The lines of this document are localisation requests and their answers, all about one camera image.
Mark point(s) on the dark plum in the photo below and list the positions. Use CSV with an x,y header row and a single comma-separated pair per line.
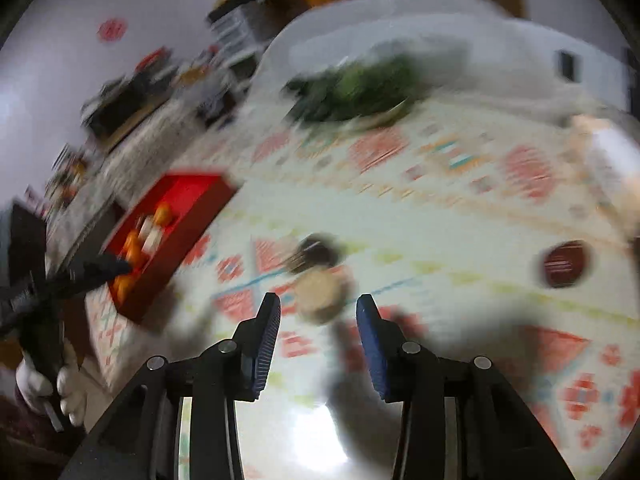
x,y
320,252

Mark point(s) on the plastic drawer cabinet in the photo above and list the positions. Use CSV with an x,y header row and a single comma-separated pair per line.
x,y
232,30

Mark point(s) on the white mesh food cover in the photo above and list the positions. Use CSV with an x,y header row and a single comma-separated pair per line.
x,y
450,20

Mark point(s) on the wide sugarcane piece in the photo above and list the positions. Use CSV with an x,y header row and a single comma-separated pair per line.
x,y
320,295

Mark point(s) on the person's left hand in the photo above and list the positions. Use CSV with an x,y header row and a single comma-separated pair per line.
x,y
70,385

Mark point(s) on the pale green plate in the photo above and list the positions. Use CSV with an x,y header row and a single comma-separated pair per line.
x,y
385,112

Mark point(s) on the grey patterned cloth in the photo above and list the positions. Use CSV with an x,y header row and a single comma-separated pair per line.
x,y
145,135

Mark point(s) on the patterned tablecloth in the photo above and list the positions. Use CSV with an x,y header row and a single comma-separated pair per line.
x,y
450,210

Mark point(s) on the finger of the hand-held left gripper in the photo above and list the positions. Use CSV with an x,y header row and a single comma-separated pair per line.
x,y
95,270

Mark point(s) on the yellowish orange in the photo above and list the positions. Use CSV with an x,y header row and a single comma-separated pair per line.
x,y
132,247

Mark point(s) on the short sugarcane piece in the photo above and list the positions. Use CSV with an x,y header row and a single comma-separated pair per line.
x,y
149,226

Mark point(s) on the spinach leaves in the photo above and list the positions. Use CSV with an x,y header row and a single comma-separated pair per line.
x,y
360,85

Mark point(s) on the red wall decoration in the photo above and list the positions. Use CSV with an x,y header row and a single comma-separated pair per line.
x,y
112,30

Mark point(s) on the large orange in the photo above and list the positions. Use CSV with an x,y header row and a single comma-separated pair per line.
x,y
122,285

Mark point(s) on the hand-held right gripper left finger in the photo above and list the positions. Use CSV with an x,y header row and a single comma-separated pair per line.
x,y
265,345

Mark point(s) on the small orange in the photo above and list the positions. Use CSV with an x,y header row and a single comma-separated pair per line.
x,y
162,215

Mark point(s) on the tissue pack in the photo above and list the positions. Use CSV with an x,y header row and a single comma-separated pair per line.
x,y
607,160

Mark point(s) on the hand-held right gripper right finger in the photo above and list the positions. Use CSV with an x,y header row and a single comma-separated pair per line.
x,y
375,350

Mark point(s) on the red box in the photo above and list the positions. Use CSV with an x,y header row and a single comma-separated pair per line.
x,y
195,210

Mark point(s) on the small red date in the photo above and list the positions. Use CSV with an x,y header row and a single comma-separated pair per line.
x,y
565,262

